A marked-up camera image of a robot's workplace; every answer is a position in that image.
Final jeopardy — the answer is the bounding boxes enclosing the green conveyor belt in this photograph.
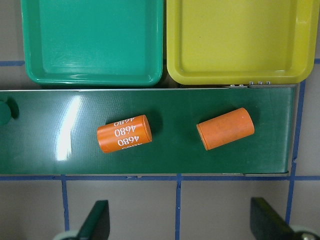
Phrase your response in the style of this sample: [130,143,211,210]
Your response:
[0,87,296,175]

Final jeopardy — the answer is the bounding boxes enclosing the plain orange cylinder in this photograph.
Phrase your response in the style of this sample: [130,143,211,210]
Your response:
[196,107,255,151]

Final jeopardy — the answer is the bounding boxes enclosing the yellow plastic tray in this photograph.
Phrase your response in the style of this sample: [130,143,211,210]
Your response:
[166,0,320,85]

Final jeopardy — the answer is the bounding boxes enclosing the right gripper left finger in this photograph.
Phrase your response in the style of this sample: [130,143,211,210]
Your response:
[77,200,110,240]

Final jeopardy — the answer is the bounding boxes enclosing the green push button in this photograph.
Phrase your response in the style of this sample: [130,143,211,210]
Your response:
[0,101,12,126]

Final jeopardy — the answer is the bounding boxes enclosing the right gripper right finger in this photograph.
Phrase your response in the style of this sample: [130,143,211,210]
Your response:
[250,197,300,240]

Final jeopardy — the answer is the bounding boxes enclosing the orange cylinder marked 4680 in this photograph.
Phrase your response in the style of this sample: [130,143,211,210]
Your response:
[96,114,153,153]

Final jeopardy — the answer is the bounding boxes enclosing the green plastic tray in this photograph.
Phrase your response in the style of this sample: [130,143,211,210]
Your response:
[20,0,164,87]

